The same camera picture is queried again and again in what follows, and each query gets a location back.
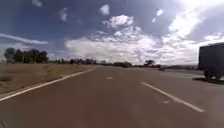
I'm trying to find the distant row of trees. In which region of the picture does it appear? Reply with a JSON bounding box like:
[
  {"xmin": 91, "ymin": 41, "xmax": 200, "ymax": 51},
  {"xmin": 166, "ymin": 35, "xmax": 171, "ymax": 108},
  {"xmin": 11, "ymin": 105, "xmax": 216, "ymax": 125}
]
[{"xmin": 48, "ymin": 58, "xmax": 200, "ymax": 70}]

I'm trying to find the reddish grey asphalt road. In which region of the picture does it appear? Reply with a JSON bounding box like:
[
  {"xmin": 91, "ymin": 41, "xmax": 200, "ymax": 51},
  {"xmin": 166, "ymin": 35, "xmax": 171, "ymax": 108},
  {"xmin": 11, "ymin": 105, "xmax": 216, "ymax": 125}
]
[{"xmin": 0, "ymin": 65, "xmax": 224, "ymax": 128}]

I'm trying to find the grass verge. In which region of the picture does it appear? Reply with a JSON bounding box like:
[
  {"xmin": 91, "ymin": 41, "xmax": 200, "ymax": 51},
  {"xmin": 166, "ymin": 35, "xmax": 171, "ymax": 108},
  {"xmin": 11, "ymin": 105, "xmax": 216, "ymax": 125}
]
[{"xmin": 163, "ymin": 68, "xmax": 205, "ymax": 76}]

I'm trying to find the white dashed centre line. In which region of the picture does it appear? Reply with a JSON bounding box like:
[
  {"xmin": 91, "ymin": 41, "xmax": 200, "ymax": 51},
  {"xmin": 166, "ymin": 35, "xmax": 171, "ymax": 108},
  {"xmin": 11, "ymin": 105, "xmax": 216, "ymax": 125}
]
[{"xmin": 105, "ymin": 76, "xmax": 206, "ymax": 114}]

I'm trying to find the white edge line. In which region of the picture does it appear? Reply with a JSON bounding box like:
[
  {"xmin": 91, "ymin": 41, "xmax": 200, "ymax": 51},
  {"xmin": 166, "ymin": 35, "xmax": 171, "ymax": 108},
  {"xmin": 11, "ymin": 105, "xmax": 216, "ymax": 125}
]
[{"xmin": 0, "ymin": 67, "xmax": 98, "ymax": 103}]

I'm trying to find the dry grass field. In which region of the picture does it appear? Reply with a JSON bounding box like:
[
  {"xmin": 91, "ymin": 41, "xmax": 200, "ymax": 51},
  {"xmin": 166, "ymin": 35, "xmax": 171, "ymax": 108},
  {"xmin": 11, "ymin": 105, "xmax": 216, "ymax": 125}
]
[{"xmin": 0, "ymin": 62, "xmax": 95, "ymax": 97}]

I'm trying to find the clump of dark trees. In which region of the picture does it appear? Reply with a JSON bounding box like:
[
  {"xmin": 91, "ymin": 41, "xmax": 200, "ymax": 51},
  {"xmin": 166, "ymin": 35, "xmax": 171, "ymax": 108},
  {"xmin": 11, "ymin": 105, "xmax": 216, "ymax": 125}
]
[{"xmin": 3, "ymin": 47, "xmax": 50, "ymax": 65}]

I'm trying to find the dark truck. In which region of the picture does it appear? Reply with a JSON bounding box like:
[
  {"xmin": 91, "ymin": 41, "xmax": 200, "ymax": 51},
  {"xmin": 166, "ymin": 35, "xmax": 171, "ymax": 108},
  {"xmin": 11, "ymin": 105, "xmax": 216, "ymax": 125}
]
[{"xmin": 198, "ymin": 42, "xmax": 224, "ymax": 81}]

